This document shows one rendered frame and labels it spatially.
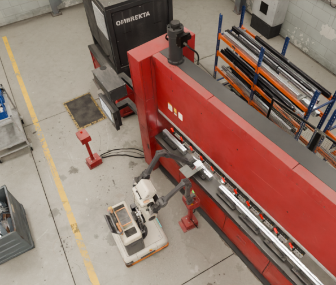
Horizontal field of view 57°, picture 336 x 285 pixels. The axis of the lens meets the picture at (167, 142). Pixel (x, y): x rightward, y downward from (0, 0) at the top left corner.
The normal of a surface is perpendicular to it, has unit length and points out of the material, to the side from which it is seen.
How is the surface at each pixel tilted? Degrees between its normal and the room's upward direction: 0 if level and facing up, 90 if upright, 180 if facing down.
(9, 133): 0
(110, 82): 1
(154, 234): 0
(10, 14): 90
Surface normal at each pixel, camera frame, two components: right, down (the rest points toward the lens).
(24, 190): -0.04, -0.62
